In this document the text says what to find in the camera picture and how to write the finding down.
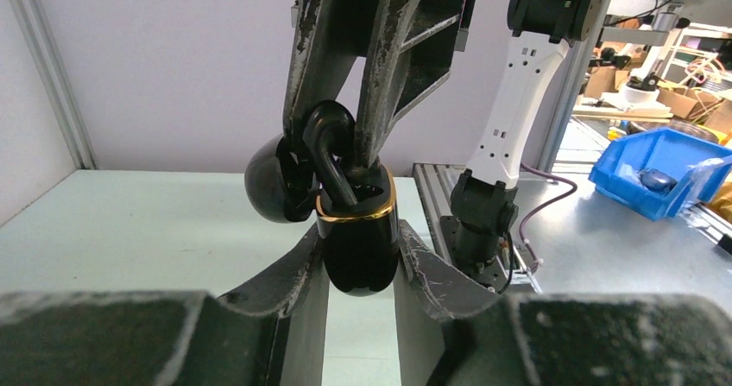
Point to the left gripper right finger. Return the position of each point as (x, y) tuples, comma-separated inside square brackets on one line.
[(453, 331)]

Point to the aluminium frame post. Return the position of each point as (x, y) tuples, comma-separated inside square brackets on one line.
[(43, 47), (576, 65)]

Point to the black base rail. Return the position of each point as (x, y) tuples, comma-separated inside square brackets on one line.
[(471, 227)]

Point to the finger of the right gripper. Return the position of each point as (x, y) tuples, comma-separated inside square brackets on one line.
[(326, 43), (409, 55)]

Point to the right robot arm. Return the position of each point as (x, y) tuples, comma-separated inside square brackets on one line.
[(358, 66)]

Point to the right aluminium frame post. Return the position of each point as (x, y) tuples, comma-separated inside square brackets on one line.
[(576, 65)]

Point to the black earbud charging case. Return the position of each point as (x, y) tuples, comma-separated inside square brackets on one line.
[(359, 244)]

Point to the left aluminium frame post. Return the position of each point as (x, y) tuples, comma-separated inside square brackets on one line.
[(43, 47)]

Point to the blue plastic storage bin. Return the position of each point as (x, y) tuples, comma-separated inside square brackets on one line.
[(661, 172)]

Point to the black earbud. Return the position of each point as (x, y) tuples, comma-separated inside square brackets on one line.
[(328, 135)]

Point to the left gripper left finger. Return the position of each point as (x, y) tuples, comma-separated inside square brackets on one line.
[(270, 330)]

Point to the cardboard boxes background clutter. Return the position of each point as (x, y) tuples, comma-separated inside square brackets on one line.
[(608, 94)]

